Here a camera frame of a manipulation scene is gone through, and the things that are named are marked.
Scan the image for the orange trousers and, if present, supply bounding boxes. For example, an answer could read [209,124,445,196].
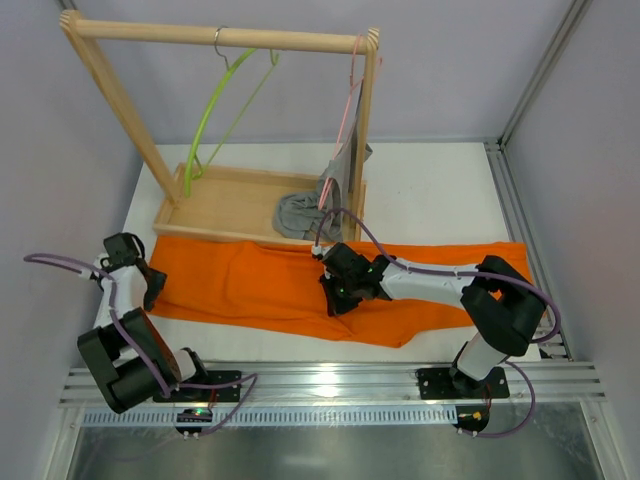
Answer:
[147,235,530,350]

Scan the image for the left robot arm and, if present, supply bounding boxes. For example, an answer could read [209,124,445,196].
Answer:
[77,232,206,414]

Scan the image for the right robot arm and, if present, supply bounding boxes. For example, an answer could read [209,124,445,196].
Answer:
[312,243,550,398]

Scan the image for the green plastic hanger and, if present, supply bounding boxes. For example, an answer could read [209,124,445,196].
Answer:
[182,48,280,198]

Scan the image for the grey shirt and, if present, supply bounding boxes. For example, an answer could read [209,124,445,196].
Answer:
[272,102,361,240]

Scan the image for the wooden clothes rack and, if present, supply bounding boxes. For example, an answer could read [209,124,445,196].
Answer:
[59,10,379,244]

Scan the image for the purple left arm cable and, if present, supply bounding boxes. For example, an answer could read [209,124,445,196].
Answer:
[23,253,259,436]

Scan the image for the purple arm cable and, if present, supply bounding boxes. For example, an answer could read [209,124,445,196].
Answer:
[23,253,259,436]
[313,207,564,439]

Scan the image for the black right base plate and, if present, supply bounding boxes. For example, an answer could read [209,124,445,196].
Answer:
[415,367,510,400]

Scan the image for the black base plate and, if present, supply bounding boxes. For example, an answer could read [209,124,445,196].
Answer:
[152,370,242,403]
[415,367,510,400]

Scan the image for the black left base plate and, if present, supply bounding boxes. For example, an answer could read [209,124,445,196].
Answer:
[152,370,242,403]

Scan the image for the aluminium corner frame post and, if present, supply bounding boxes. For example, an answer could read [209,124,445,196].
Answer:
[483,0,594,351]

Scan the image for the pink wire hanger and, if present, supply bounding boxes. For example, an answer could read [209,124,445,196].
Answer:
[317,27,384,211]

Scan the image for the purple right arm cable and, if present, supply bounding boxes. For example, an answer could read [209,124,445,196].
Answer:
[313,207,564,439]

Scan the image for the aluminium front rail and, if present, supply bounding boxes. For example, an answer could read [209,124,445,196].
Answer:
[58,361,605,428]

